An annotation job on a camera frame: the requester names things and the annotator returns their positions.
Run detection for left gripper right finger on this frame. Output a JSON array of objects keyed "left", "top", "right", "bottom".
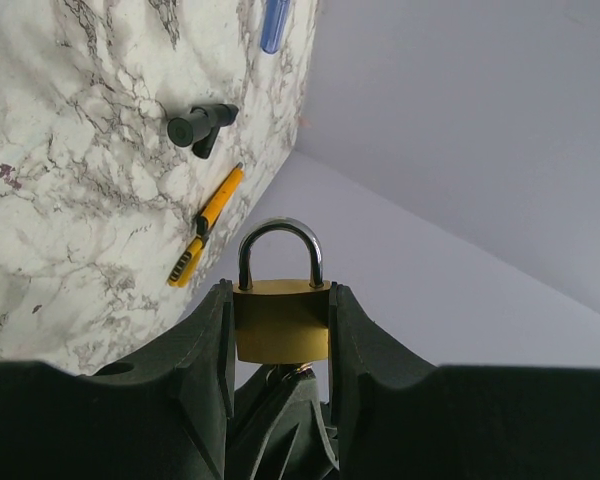
[{"left": 329, "top": 285, "right": 600, "bottom": 479}]

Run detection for black T-handle tool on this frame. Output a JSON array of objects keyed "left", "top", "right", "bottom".
[{"left": 167, "top": 103, "right": 239, "bottom": 159}]

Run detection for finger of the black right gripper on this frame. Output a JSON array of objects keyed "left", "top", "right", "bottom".
[{"left": 227, "top": 367, "right": 339, "bottom": 479}]

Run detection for orange utility knife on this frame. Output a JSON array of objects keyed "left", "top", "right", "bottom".
[{"left": 195, "top": 163, "right": 244, "bottom": 236}]

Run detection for red blue screwdriver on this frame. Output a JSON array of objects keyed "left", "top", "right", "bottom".
[{"left": 260, "top": 0, "right": 291, "bottom": 55}]

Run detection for small silver key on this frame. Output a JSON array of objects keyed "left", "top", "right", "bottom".
[{"left": 264, "top": 362, "right": 316, "bottom": 389}]

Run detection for yellow handled pliers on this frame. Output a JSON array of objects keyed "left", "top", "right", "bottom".
[{"left": 167, "top": 235, "right": 208, "bottom": 288}]

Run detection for brass padlock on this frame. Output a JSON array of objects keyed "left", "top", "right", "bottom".
[{"left": 233, "top": 217, "right": 332, "bottom": 365}]

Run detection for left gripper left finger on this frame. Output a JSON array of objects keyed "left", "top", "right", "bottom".
[{"left": 0, "top": 281, "right": 235, "bottom": 479}]

